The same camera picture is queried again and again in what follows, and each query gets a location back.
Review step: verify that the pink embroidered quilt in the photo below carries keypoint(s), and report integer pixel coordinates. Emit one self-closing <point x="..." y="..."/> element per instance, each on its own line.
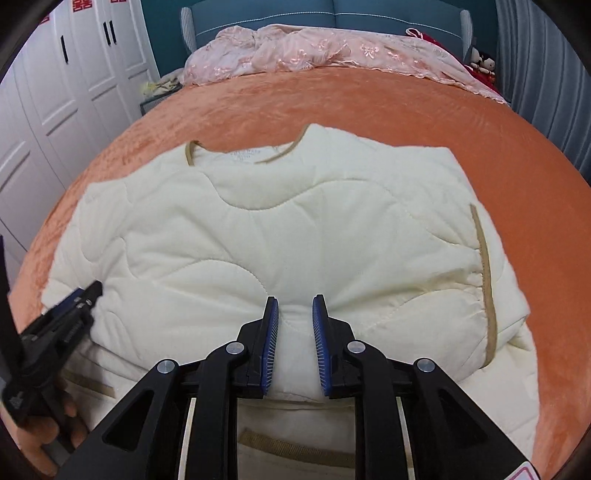
<point x="239" y="51"/>

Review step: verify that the person's left hand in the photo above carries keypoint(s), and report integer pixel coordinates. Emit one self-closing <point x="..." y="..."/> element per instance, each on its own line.
<point x="42" y="431"/>

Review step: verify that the cream quilted jacket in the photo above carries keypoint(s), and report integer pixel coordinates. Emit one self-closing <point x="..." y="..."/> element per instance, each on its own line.
<point x="190" y="246"/>

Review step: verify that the blue-grey curtain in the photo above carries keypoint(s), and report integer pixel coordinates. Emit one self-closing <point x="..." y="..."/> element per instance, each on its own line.
<point x="543" y="79"/>

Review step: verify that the red cloth on bed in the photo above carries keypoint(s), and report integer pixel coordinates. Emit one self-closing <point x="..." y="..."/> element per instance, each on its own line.
<point x="414" y="32"/>

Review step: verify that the grey nightstand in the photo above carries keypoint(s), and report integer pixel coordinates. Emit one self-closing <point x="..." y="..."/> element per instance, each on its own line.
<point x="149" y="104"/>

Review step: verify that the white wardrobe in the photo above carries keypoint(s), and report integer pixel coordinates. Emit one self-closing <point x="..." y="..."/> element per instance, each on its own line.
<point x="72" y="89"/>

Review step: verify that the teal upholstered headboard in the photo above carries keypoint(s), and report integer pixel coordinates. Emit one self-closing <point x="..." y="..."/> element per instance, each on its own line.
<point x="449" y="25"/>

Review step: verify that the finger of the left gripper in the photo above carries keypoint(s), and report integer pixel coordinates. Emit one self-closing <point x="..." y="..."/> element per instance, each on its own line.
<point x="71" y="306"/>

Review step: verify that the orange plush bed blanket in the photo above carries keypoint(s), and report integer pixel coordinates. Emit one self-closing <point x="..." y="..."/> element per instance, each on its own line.
<point x="538" y="201"/>

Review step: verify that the clutter on nightstand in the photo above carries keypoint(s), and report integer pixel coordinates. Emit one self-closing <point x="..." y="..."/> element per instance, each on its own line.
<point x="169" y="83"/>

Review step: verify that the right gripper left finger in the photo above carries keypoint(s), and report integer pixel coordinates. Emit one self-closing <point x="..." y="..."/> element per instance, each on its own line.
<point x="182" y="420"/>

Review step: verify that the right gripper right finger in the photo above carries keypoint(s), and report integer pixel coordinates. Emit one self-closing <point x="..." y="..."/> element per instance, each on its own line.
<point x="412" y="420"/>

